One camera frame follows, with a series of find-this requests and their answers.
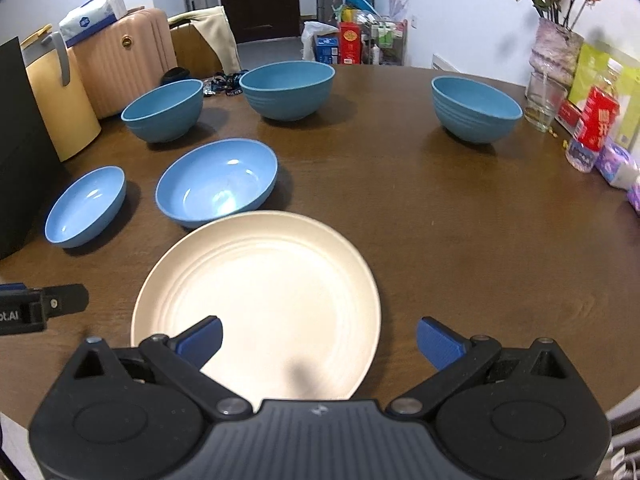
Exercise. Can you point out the brown chair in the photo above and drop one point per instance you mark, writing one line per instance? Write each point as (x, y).
(192, 55)

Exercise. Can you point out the pink suitcase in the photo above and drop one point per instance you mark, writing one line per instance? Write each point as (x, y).
(125, 70)

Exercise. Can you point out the white plastic bag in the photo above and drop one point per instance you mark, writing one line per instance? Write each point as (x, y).
(312, 32)

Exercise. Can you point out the white radiator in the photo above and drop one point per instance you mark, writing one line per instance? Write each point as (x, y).
(470, 67)

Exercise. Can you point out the dark wooden door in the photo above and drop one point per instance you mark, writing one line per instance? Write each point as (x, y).
(260, 5)

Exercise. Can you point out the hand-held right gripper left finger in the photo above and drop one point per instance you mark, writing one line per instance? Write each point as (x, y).
(205, 338)

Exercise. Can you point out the pink white textured vase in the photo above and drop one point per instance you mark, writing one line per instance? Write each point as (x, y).
(555, 55)

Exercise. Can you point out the pale purple tissue pack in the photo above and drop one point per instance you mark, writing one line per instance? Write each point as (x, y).
(620, 165)

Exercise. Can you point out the dark plastic packet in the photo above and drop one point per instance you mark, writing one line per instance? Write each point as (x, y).
(210, 89)

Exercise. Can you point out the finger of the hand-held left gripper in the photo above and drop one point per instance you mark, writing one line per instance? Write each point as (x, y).
(65, 300)
(12, 288)

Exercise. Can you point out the red white flat packet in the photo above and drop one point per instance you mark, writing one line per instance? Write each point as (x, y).
(567, 115)

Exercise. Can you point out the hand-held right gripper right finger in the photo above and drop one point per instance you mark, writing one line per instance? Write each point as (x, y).
(437, 342)

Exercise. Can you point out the white blue tissue pack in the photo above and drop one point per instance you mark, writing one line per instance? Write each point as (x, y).
(95, 17)

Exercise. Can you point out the yellow thermos jug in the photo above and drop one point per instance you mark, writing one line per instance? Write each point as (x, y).
(65, 110)

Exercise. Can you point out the red box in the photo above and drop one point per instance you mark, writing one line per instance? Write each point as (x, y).
(350, 42)

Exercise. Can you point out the colourful bags pile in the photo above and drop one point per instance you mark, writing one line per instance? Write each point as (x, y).
(350, 2)

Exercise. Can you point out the water bottle red label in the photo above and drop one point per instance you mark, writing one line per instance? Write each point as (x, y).
(597, 120)

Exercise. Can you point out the metal storage rack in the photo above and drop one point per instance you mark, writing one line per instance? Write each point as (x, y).
(385, 40)

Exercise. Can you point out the blue box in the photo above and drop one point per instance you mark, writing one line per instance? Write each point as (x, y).
(327, 50)

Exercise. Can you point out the cream plate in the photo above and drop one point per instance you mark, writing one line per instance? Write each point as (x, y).
(260, 285)

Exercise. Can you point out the clear drinking glass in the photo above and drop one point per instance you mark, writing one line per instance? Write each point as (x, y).
(545, 105)

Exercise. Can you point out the large shallow blue bowl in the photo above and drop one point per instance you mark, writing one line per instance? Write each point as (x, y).
(215, 180)

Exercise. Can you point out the deep blue bowl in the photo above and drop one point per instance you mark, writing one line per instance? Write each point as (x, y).
(475, 115)
(287, 95)
(162, 115)

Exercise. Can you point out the small shallow blue bowl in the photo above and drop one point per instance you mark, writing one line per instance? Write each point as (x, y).
(85, 205)

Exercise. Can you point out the green yellow box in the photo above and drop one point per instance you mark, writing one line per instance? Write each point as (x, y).
(590, 75)

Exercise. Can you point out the beige coat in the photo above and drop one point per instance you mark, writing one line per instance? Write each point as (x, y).
(220, 35)

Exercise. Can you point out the black cup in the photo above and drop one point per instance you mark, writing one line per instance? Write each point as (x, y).
(174, 75)

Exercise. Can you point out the black paper bag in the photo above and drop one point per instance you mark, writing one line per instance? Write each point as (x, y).
(20, 160)

